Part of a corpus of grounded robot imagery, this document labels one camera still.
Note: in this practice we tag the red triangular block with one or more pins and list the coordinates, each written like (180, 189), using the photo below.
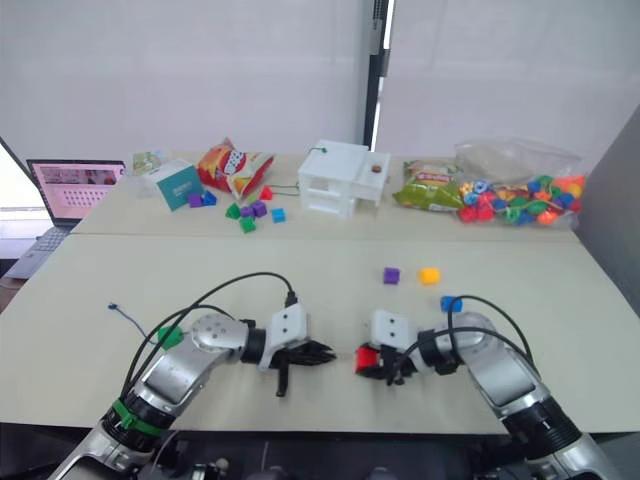
(266, 193)

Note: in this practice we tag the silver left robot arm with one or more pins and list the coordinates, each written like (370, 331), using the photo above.
(170, 372)

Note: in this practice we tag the grey partition panel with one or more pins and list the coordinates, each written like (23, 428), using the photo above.
(615, 200)

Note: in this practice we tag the green block on lace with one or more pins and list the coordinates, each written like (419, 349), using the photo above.
(170, 336)

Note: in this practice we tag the red cube block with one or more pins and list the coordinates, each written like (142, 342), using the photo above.
(365, 360)

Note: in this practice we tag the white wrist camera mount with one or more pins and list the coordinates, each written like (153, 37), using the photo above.
(288, 326)
(392, 325)

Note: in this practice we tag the open laptop pink screen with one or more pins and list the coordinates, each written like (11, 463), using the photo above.
(75, 190)

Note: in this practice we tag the printed paper card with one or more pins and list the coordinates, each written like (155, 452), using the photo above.
(147, 160)

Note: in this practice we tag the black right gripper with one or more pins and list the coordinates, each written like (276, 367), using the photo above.
(396, 364)

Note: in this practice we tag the white model house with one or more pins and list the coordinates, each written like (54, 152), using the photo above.
(330, 185)

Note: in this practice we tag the thin green lace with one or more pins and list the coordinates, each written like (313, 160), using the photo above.
(287, 187)

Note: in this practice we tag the black vertical window post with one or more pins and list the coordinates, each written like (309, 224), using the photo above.
(376, 100)

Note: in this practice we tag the clear bag of coloured beads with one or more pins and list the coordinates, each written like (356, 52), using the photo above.
(520, 192)

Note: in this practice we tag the yellow cube block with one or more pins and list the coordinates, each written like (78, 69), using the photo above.
(429, 276)

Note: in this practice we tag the purple cube block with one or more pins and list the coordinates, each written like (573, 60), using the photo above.
(391, 276)
(247, 211)
(194, 200)
(258, 208)

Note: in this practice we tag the thin blue lace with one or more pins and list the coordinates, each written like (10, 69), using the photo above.
(111, 305)

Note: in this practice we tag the small brown round piece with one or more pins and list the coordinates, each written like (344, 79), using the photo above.
(377, 168)

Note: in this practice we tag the red snack bag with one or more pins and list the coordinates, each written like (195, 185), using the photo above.
(230, 167)

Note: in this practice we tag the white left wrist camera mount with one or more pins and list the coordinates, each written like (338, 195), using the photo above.
(288, 326)

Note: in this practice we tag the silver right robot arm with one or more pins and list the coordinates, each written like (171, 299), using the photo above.
(505, 375)

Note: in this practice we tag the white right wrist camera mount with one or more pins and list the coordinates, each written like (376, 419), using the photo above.
(392, 325)

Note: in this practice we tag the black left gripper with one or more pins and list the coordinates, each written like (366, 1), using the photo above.
(295, 356)

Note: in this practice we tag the small green hook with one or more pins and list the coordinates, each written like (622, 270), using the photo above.
(320, 150)

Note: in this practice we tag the blue cube block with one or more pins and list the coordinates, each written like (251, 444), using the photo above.
(451, 303)
(278, 215)

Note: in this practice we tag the green snack bag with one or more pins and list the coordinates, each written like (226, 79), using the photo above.
(430, 189)

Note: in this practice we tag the blue triangular block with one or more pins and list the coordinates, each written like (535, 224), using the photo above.
(209, 199)

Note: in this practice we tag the teal and white box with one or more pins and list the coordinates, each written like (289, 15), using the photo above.
(177, 189)

